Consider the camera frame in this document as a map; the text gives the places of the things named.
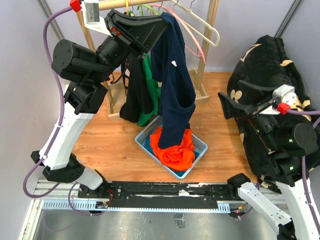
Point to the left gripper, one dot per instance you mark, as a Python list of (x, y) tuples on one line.
[(138, 34)]

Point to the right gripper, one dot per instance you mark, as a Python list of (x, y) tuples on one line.
[(231, 106)]

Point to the lime green hanger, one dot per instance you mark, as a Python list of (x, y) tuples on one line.
[(148, 7)]

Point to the navy blue t shirt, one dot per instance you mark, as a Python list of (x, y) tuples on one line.
[(177, 95)]

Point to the pink plastic hanger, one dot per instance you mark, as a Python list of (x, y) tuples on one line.
[(200, 53)]

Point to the orange t shirt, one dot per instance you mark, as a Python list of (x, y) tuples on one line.
[(180, 157)]

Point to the green t shirt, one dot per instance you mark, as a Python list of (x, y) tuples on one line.
[(154, 91)]

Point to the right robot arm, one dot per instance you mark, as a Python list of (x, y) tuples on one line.
[(286, 162)]

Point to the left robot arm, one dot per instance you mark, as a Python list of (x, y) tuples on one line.
[(86, 70)]

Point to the yellow hanger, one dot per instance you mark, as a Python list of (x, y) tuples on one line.
[(129, 8)]

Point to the black printed t shirt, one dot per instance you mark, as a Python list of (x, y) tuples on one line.
[(139, 105)]

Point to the black floral blanket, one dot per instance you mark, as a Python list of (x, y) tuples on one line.
[(264, 64)]

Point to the light blue plastic basket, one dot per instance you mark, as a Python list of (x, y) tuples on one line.
[(199, 146)]

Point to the wooden clothes rack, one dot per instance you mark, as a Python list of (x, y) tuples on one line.
[(203, 41)]

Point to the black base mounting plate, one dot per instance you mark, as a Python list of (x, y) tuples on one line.
[(162, 195)]

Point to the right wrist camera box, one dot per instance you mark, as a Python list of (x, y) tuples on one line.
[(283, 98)]

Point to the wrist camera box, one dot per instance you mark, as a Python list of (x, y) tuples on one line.
[(91, 15), (283, 98)]

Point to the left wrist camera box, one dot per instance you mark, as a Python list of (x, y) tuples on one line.
[(91, 15)]

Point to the aluminium rail frame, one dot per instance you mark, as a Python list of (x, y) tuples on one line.
[(65, 196)]

